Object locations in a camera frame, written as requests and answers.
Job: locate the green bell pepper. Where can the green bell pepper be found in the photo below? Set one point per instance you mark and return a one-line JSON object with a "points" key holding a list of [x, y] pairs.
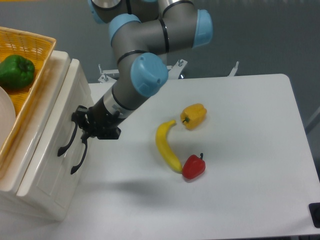
{"points": [[16, 72]]}

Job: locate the black table corner device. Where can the black table corner device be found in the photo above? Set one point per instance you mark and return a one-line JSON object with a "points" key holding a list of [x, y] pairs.
{"points": [[314, 209]]}

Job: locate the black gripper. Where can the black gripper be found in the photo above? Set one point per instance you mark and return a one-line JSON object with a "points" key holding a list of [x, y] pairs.
{"points": [[97, 122]]}

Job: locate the white plate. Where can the white plate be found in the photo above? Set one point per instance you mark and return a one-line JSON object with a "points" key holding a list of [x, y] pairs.
{"points": [[7, 116]]}

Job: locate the white bottom drawer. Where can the white bottom drawer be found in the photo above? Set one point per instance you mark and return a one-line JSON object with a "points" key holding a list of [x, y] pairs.
{"points": [[70, 158]]}

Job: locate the white drawer cabinet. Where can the white drawer cabinet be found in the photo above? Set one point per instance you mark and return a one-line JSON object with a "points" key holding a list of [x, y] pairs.
{"points": [[29, 136]]}

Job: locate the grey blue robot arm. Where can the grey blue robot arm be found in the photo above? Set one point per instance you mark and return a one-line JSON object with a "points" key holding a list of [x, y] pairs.
{"points": [[140, 31]]}

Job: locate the yellow woven basket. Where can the yellow woven basket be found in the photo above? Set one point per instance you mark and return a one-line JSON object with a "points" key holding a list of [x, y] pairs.
{"points": [[36, 48]]}

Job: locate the yellow bell pepper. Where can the yellow bell pepper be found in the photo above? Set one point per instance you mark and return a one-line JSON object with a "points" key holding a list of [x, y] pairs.
{"points": [[193, 115]]}

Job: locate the red bell pepper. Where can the red bell pepper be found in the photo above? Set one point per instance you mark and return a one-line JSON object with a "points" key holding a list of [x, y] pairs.
{"points": [[193, 167]]}

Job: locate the yellow banana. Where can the yellow banana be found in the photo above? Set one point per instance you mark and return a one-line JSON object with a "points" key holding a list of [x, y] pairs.
{"points": [[164, 148]]}

